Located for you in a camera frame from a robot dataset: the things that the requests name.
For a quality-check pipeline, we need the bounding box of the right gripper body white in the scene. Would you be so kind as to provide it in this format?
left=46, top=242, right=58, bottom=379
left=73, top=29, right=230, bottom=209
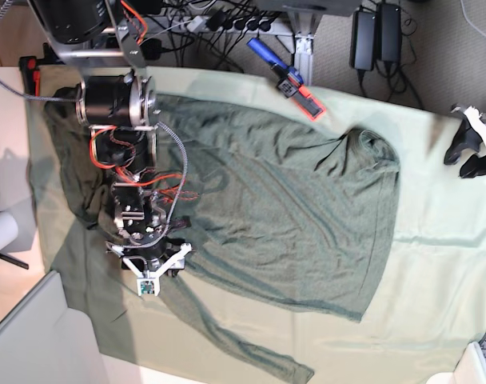
left=106, top=239, right=193, bottom=296

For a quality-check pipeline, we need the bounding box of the green T-shirt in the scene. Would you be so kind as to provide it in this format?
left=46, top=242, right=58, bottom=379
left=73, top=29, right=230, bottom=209
left=44, top=96, right=400, bottom=383

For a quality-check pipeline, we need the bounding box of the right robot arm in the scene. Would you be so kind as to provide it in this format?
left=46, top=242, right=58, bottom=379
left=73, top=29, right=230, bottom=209
left=30, top=1, right=196, bottom=295

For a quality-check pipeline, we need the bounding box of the white bin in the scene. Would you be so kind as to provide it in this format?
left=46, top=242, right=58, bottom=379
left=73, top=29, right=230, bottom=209
left=0, top=271, right=109, bottom=383

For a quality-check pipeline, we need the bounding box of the right black power adapter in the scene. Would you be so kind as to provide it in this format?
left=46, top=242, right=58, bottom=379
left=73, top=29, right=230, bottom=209
left=377, top=2, right=402, bottom=63

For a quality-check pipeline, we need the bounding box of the black power adapter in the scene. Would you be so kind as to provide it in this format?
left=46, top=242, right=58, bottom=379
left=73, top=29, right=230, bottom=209
left=377, top=2, right=402, bottom=63
left=349, top=10, right=376, bottom=71

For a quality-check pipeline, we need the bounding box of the light green table cloth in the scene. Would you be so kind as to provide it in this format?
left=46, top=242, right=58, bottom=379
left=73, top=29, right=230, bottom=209
left=26, top=67, right=486, bottom=383

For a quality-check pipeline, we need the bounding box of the black stick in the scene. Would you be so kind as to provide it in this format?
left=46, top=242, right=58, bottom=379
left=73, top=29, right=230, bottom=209
left=0, top=253, right=29, bottom=270

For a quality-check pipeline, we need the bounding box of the left black power adapter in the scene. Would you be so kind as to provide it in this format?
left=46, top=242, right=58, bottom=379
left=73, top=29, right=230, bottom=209
left=349, top=10, right=376, bottom=71

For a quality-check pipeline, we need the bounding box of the white cylindrical cup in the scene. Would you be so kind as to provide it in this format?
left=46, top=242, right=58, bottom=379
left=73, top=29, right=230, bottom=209
left=0, top=212, right=18, bottom=250

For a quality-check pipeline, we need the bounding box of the blue orange bar clamp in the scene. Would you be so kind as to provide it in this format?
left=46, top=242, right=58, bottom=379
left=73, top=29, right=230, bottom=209
left=247, top=38, right=326, bottom=122

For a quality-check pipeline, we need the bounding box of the white power strip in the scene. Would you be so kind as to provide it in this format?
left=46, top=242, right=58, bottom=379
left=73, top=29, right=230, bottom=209
left=165, top=15, right=293, bottom=36

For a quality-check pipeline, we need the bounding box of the black flat power brick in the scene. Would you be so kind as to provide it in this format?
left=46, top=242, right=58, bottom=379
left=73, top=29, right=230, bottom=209
left=140, top=38, right=162, bottom=61

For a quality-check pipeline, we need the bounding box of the orange black corner clamp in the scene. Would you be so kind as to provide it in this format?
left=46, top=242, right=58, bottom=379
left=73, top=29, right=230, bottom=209
left=18, top=56, right=41, bottom=96

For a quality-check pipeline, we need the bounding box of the aluminium frame post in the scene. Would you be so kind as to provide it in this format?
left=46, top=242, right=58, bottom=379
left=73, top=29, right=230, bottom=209
left=287, top=11, right=321, bottom=86

